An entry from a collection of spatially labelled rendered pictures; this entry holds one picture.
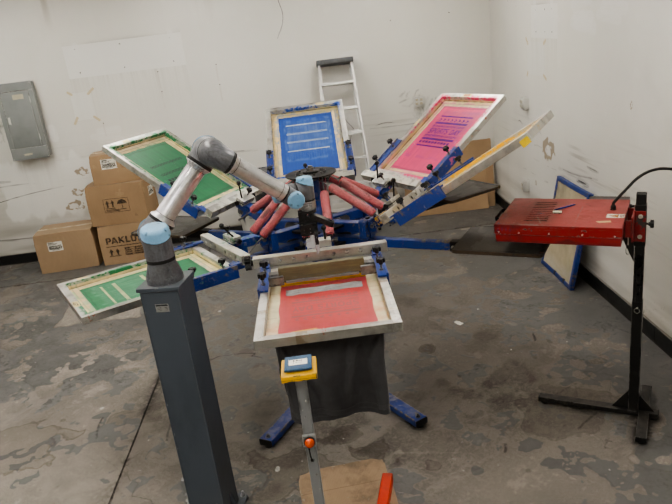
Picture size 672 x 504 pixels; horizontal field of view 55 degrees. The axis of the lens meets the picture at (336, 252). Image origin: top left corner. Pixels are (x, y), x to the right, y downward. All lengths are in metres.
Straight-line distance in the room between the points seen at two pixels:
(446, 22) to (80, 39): 3.71
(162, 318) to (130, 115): 4.72
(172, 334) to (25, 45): 5.16
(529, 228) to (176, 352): 1.70
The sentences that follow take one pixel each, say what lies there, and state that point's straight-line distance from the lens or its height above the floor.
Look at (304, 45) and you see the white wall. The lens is 7.01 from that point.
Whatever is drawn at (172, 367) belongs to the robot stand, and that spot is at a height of 0.83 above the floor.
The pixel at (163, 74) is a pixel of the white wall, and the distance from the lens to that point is 7.16.
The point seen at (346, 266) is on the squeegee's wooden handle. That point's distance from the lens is 3.07.
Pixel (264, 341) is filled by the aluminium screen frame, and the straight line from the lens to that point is 2.56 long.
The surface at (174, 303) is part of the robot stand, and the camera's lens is 2.71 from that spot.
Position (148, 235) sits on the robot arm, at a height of 1.41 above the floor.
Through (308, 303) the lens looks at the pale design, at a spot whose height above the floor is 0.96.
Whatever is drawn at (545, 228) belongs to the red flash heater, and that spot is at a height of 1.09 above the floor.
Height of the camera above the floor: 2.11
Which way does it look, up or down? 19 degrees down
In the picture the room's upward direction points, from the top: 7 degrees counter-clockwise
